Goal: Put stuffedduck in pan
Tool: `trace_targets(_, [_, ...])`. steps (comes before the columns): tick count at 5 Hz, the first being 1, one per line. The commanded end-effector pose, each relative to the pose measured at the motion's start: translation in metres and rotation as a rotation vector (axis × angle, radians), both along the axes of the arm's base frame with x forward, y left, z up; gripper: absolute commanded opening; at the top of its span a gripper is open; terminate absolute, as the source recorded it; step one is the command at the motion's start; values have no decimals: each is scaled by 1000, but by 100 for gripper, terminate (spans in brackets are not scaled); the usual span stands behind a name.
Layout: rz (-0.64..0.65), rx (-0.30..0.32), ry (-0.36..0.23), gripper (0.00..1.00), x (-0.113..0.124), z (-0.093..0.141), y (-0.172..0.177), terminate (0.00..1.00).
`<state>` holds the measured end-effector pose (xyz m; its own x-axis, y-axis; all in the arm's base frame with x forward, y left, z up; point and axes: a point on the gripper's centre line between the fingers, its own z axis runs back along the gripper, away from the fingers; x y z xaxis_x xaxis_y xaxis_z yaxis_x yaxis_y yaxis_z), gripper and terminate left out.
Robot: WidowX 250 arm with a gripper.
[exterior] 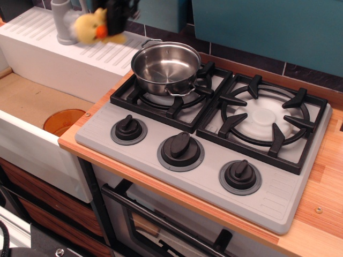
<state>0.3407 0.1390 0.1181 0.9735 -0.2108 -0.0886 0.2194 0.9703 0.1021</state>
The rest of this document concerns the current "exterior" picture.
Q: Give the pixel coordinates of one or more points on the teal wall cabinet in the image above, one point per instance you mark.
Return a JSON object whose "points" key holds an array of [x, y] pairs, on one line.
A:
{"points": [[306, 33]]}

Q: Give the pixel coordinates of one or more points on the white toy sink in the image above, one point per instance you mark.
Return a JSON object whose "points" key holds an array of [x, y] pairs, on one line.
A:
{"points": [[40, 77]]}

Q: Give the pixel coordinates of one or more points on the yellow stuffed duck toy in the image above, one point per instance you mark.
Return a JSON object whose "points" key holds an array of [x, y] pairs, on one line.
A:
{"points": [[92, 28]]}

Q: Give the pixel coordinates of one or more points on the black middle stove knob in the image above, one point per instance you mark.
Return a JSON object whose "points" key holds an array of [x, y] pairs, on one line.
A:
{"points": [[180, 153]]}

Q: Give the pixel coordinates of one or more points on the black right stove knob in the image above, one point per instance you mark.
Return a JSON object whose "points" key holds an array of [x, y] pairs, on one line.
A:
{"points": [[240, 178]]}

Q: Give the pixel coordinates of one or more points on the grey toy stove top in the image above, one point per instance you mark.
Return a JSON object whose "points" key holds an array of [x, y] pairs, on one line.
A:
{"points": [[273, 206]]}

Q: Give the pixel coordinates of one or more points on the black left burner grate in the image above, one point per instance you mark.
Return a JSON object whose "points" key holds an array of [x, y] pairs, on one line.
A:
{"points": [[181, 112]]}

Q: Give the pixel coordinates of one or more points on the orange sink drain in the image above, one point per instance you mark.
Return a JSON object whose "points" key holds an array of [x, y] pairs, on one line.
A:
{"points": [[59, 122]]}

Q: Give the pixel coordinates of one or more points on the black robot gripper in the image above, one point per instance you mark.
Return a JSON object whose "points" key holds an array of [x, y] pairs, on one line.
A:
{"points": [[118, 12]]}

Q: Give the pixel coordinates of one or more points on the grey toy faucet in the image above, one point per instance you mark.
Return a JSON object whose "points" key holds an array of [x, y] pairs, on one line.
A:
{"points": [[65, 18]]}

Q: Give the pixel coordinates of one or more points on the wood grain drawer front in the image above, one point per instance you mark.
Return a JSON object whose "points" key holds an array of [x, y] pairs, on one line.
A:
{"points": [[66, 217]]}

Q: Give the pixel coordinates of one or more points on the black stove knob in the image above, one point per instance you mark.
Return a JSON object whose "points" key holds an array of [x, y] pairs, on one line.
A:
{"points": [[180, 153], [240, 178], [128, 131]]}

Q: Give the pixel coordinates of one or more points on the black left stove knob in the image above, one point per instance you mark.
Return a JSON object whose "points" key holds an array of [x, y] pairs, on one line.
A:
{"points": [[128, 131]]}

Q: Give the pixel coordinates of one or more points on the white oven door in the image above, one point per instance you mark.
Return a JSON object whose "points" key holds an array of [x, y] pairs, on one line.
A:
{"points": [[152, 240]]}

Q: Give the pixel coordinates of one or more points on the black right burner grate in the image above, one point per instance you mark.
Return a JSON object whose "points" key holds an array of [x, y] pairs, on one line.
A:
{"points": [[273, 124]]}

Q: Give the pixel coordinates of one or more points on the black burner grate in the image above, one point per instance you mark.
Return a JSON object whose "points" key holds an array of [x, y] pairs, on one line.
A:
{"points": [[181, 112], [273, 124]]}

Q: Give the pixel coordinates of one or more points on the stainless steel pan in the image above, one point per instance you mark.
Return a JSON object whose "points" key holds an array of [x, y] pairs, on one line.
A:
{"points": [[166, 68]]}

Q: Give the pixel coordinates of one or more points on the black oven door handle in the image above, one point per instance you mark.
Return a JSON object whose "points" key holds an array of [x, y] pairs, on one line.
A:
{"points": [[119, 195]]}

